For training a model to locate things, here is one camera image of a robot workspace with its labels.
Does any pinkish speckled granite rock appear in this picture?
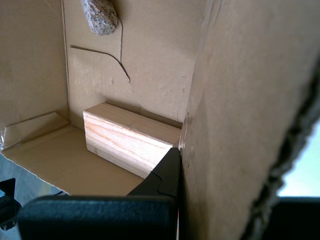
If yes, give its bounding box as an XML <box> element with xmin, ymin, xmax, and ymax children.
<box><xmin>80</xmin><ymin>0</ymin><xmax>119</xmax><ymax>36</ymax></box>

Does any light wooden block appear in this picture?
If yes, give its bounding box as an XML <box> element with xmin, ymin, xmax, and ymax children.
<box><xmin>82</xmin><ymin>102</ymin><xmax>182</xmax><ymax>180</ymax></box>

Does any brown cardboard box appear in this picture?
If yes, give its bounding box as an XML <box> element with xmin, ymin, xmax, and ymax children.
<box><xmin>0</xmin><ymin>0</ymin><xmax>320</xmax><ymax>240</ymax></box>

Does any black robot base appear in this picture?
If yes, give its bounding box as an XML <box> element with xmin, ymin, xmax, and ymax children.
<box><xmin>0</xmin><ymin>178</ymin><xmax>22</xmax><ymax>231</ymax></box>

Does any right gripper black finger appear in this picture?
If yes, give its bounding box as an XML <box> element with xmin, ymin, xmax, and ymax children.
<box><xmin>17</xmin><ymin>147</ymin><xmax>182</xmax><ymax>240</ymax></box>
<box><xmin>259</xmin><ymin>196</ymin><xmax>320</xmax><ymax>240</ymax></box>

